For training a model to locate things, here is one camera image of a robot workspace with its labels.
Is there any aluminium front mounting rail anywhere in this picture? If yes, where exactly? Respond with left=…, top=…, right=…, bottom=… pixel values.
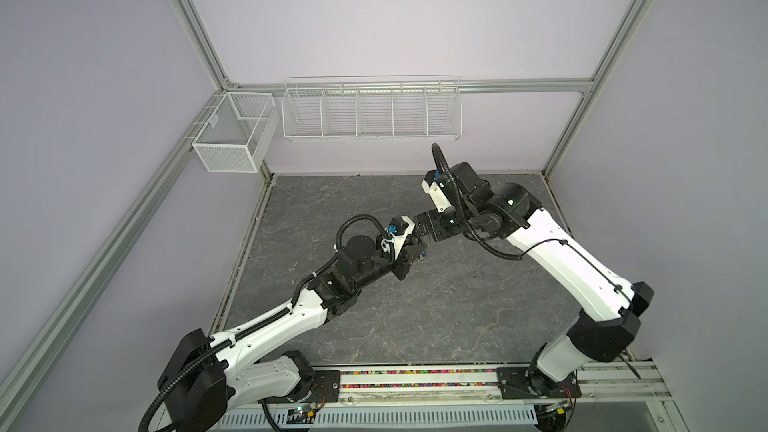
left=161, top=359, right=673, bottom=409

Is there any white ventilated cable duct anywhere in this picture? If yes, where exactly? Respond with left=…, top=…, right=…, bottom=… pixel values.
left=215, top=404, right=539, bottom=432

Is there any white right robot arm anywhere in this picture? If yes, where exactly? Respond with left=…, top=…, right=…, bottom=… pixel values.
left=418, top=144, right=654, bottom=396

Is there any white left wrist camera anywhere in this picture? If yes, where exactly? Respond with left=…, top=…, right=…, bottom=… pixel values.
left=382, top=216, right=416, bottom=260

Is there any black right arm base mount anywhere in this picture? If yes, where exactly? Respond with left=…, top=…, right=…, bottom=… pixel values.
left=496, top=366, right=582, bottom=400

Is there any aluminium frame corner post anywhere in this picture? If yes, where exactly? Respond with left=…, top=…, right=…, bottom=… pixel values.
left=169, top=0, right=232, bottom=90

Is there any white wire wall basket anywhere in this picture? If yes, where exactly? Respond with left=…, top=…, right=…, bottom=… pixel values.
left=282, top=75, right=463, bottom=141

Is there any white mesh box basket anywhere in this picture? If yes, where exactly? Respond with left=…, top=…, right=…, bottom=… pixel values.
left=192, top=92, right=279, bottom=174

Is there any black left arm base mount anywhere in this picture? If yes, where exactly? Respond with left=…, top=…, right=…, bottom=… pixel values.
left=286, top=369, right=341, bottom=403

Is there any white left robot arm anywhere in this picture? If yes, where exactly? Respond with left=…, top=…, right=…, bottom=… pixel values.
left=138, top=214, right=429, bottom=431

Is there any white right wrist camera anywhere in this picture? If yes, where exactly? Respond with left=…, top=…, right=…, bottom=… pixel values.
left=421, top=169, right=453, bottom=213

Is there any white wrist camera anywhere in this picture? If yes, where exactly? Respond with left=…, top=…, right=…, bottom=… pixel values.
left=421, top=169, right=453, bottom=213
left=382, top=216, right=416, bottom=260

